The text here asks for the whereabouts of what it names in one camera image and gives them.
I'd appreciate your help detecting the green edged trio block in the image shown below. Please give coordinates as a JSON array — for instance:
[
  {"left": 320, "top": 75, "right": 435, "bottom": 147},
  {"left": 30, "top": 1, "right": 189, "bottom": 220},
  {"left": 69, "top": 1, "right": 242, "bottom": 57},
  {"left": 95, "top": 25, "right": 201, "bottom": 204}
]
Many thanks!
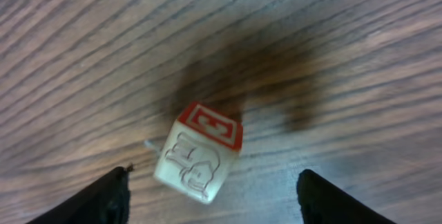
[{"left": 154, "top": 102, "right": 243, "bottom": 204}]

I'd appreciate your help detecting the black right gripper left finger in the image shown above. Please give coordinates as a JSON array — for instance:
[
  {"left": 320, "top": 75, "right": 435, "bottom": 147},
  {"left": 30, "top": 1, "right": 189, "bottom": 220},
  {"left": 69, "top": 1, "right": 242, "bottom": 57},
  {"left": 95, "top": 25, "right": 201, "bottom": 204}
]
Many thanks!
[{"left": 29, "top": 165, "right": 133, "bottom": 224}]

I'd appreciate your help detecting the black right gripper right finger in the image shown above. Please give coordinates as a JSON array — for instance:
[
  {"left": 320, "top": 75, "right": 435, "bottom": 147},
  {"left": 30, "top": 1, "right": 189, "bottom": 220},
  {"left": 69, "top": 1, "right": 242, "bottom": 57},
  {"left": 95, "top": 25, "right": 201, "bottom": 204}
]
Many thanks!
[{"left": 296, "top": 169, "right": 394, "bottom": 224}]

